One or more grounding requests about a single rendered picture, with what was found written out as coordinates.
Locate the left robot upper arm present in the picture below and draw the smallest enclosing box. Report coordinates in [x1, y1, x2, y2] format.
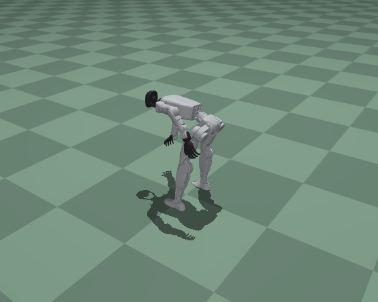
[156, 101, 180, 117]

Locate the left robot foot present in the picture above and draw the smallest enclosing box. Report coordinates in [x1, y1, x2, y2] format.
[164, 198, 186, 211]

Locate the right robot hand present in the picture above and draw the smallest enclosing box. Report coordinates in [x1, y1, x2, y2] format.
[164, 135, 174, 146]

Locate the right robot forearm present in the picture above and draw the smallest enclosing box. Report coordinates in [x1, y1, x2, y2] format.
[171, 122, 178, 140]

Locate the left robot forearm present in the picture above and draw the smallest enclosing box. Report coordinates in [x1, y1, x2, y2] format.
[168, 110, 189, 139]

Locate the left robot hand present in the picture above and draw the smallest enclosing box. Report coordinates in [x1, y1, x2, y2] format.
[183, 131, 200, 159]

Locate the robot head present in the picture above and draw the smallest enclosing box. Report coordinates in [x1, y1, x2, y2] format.
[145, 91, 161, 108]

